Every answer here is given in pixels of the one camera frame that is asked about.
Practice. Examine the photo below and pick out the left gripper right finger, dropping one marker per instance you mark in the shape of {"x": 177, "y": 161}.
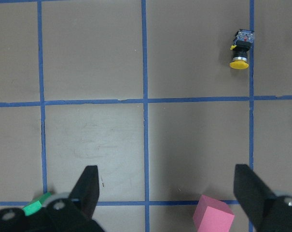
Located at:
{"x": 253, "y": 195}

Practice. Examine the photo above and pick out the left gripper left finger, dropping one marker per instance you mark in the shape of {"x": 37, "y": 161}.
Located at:
{"x": 85, "y": 193}

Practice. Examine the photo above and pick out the yellow push button switch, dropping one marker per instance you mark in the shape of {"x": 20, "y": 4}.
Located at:
{"x": 242, "y": 43}

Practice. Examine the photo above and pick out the pink cube front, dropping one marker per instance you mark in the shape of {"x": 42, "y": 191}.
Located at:
{"x": 212, "y": 215}

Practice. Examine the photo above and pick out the green cube centre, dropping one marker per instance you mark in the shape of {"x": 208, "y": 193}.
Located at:
{"x": 36, "y": 204}

